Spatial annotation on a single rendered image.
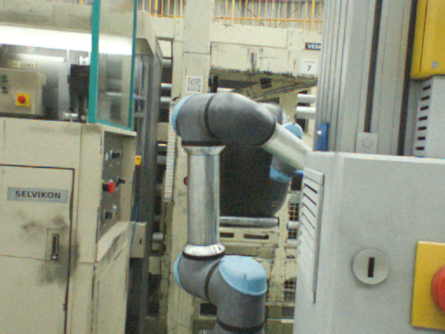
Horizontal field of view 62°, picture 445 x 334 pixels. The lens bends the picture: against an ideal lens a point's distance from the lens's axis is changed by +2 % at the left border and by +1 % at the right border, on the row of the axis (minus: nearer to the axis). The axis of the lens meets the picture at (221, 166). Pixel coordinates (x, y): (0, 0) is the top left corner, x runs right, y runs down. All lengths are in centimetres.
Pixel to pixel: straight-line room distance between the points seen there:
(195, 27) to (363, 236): 157
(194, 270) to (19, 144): 55
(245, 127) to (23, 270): 68
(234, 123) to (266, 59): 126
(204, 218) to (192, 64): 98
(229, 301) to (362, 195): 64
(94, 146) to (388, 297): 82
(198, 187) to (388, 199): 66
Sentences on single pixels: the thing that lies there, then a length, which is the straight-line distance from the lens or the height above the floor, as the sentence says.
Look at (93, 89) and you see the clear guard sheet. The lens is 102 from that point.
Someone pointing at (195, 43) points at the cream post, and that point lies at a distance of 179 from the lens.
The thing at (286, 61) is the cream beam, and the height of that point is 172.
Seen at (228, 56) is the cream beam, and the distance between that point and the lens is 205.
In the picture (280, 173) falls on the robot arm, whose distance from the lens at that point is 120.
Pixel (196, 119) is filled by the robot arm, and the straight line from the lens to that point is 89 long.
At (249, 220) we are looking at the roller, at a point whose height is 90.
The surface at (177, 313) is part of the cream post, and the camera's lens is 190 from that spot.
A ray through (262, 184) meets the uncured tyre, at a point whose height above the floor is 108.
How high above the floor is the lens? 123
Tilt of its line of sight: 3 degrees down
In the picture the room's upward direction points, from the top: 4 degrees clockwise
